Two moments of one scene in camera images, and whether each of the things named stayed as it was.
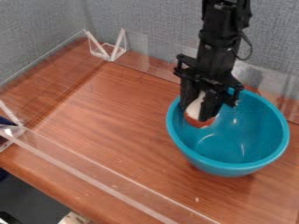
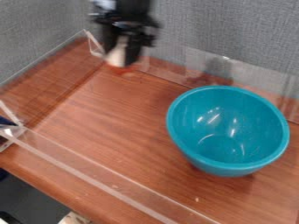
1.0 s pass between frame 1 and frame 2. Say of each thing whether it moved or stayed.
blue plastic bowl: stayed
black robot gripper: moved
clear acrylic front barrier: stayed
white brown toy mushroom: moved
